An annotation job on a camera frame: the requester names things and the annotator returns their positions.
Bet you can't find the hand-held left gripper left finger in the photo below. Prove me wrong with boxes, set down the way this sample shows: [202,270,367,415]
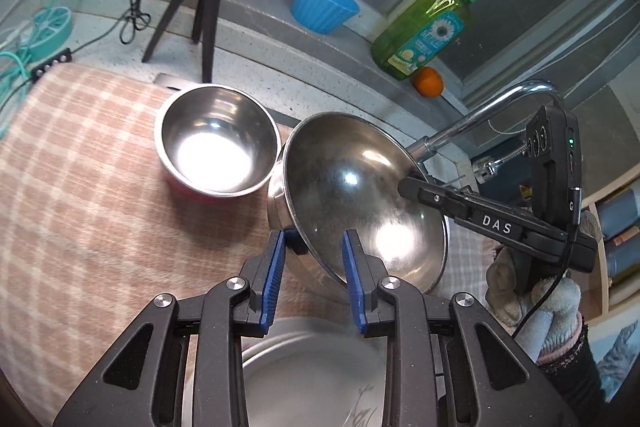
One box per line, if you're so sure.
[52,229,287,427]

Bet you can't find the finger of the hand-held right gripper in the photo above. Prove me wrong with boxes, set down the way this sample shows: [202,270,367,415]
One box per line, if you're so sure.
[398,176,473,219]

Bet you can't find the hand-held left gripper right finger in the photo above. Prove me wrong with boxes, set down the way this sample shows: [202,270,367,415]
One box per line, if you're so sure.
[341,229,581,427]

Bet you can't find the large stainless steel bowl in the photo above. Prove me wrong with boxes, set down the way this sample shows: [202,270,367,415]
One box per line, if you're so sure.
[267,112,450,295]

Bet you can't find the person's right forearm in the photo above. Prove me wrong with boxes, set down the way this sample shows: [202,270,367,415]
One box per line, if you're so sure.
[537,332,618,427]

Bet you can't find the person's right hand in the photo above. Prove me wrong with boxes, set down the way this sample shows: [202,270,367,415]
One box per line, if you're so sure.
[486,252,590,365]

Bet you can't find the grey checkered cloth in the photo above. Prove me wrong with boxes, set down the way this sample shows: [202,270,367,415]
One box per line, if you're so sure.
[435,232,501,303]

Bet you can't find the chrome faucet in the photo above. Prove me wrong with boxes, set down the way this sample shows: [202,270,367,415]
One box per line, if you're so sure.
[406,79,560,170]

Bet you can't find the plain white plate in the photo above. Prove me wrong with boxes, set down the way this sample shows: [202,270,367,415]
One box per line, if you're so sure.
[240,317,401,427]

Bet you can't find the orange fruit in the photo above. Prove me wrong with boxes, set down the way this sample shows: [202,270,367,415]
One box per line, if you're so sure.
[411,67,445,98]

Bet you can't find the wooden shelf unit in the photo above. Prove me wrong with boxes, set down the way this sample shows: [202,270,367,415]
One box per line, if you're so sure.
[575,187,640,403]

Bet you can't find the window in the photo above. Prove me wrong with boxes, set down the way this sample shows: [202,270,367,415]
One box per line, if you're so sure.
[350,0,631,98]

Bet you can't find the red steel bowl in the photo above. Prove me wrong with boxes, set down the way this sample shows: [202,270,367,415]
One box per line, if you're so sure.
[154,85,281,206]

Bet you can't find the green dish soap bottle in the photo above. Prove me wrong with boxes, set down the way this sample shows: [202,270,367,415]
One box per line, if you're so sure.
[370,0,499,81]

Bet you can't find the beige checkered cloth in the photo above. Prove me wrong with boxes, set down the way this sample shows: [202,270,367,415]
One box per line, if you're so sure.
[0,62,351,413]

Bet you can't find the blue ribbed cup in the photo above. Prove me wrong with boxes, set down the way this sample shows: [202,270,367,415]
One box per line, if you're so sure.
[292,0,361,36]

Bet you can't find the teal round power strip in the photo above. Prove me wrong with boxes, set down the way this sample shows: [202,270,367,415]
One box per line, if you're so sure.
[20,6,76,60]

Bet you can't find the metal sprayer hose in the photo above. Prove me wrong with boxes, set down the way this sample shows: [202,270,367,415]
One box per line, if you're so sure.
[470,147,532,180]

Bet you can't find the black cable with controller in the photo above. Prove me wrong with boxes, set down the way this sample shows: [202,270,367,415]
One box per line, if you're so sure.
[0,0,173,138]

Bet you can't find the teal power cable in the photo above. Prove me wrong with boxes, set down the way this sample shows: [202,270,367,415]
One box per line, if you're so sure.
[0,0,98,108]

